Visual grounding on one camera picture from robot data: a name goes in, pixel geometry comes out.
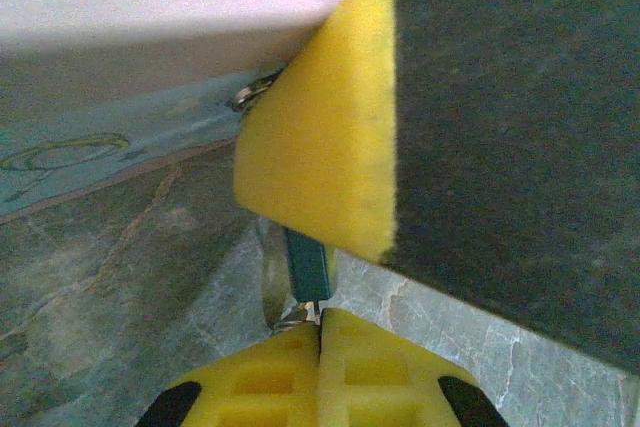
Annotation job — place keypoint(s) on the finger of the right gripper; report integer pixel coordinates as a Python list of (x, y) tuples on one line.
[(450, 122)]

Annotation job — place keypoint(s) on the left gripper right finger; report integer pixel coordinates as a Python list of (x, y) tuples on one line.
[(380, 387)]

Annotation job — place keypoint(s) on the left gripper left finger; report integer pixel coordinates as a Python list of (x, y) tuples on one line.
[(260, 387)]

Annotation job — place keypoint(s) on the small silver key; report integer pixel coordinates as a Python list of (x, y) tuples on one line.
[(310, 311)]

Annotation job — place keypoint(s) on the blue pink cartoon tin box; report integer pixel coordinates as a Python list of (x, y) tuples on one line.
[(125, 122)]

